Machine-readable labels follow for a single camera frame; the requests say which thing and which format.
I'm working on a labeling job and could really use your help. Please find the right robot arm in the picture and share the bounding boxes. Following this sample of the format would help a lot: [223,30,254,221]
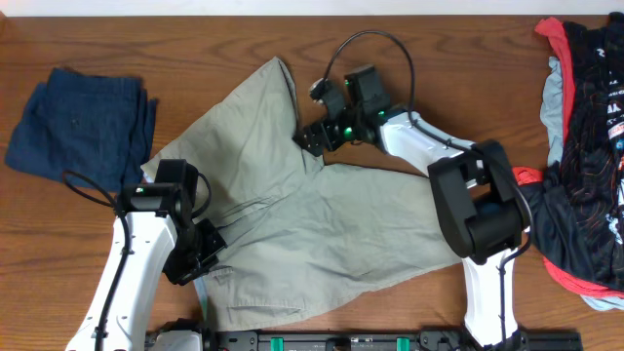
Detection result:
[294,107,532,350]

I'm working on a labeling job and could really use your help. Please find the light blue garment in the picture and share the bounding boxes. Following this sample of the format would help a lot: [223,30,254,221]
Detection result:
[540,57,564,166]

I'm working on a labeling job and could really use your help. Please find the folded navy blue shorts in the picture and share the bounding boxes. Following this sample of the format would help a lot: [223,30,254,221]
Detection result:
[5,68,158,192]

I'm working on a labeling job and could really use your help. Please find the red garment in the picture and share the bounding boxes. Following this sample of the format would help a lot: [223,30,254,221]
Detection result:
[511,17,624,299]

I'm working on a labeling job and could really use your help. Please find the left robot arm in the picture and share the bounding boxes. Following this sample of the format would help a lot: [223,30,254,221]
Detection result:
[66,182,226,350]

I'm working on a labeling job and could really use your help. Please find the khaki shorts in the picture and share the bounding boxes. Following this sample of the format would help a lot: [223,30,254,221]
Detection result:
[142,58,458,332]

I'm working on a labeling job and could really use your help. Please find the black patterned shirt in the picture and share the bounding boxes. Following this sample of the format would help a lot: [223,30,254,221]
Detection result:
[521,12,624,293]

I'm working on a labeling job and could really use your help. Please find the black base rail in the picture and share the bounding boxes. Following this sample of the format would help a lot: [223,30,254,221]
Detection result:
[145,319,584,351]

